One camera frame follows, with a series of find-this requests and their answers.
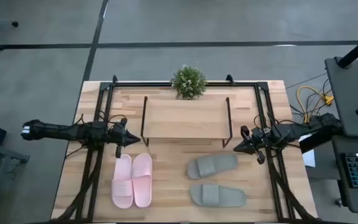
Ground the white paper sheet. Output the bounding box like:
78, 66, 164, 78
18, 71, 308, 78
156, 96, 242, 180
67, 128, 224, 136
298, 134, 316, 168

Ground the grey side table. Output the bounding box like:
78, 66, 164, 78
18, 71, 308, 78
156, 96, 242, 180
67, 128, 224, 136
0, 141, 30, 224

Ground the yellow cable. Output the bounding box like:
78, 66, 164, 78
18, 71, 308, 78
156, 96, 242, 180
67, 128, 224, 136
296, 85, 334, 124

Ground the black pole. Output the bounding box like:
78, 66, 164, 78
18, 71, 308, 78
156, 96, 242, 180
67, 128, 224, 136
336, 28, 358, 68

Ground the small potted green plant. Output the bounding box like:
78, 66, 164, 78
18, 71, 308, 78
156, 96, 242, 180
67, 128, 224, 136
170, 64, 208, 101

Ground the wooden shelf with black legs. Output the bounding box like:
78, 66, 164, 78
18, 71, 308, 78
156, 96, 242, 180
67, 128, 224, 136
140, 95, 234, 149

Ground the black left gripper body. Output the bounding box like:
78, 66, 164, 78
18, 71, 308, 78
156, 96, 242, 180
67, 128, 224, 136
108, 117, 129, 159

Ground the pink slide sandal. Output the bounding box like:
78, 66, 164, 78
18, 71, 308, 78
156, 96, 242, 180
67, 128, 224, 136
111, 154, 134, 210
131, 152, 154, 208

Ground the grey slide sandal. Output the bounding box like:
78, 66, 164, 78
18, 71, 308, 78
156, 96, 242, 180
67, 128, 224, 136
189, 183, 247, 208
186, 153, 239, 180

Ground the dark grey desk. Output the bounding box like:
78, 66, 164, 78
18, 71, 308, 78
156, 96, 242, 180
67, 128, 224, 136
324, 57, 358, 215

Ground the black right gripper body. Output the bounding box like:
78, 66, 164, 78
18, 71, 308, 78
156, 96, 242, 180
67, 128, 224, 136
240, 125, 272, 165

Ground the black metal rig frame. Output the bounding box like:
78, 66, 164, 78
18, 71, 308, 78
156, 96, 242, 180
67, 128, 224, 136
51, 73, 323, 224

